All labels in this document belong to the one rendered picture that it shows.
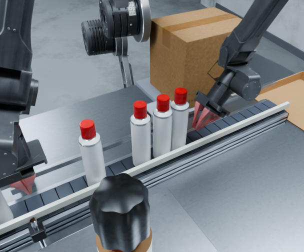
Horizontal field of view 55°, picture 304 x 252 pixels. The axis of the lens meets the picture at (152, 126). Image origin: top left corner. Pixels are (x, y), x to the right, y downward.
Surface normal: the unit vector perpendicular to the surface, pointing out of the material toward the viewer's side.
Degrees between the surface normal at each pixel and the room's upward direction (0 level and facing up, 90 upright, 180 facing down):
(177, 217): 0
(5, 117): 23
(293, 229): 0
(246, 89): 82
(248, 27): 83
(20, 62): 81
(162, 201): 0
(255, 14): 86
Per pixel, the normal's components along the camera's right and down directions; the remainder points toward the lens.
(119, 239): -0.33, 0.59
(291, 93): 0.00, -0.77
